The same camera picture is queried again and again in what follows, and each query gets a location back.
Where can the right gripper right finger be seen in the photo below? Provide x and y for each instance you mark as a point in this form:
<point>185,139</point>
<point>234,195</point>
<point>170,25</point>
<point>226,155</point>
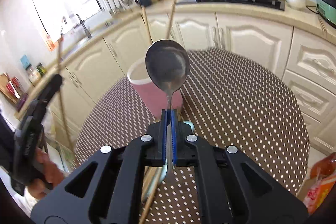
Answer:
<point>174,130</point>

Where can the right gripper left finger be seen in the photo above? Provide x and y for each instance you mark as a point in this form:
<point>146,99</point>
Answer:
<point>163,132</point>

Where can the metal spoon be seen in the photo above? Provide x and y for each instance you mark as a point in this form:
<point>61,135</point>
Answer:
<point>167,64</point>

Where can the kitchen faucet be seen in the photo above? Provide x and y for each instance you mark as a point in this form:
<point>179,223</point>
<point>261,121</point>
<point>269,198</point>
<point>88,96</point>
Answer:
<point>87,32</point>

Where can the green kitchen appliance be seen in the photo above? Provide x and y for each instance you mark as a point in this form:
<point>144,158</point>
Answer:
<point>327,9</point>

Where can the person's left hand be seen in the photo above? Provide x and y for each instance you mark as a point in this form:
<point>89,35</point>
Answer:
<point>51,173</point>

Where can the pink cylindrical utensil holder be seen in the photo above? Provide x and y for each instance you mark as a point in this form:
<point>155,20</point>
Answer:
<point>153,98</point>

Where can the brown polka dot tablecloth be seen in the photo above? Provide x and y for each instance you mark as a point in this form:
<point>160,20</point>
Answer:
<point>230,100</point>

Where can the white bowl on counter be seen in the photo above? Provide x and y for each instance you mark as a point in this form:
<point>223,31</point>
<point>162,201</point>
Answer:
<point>297,4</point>

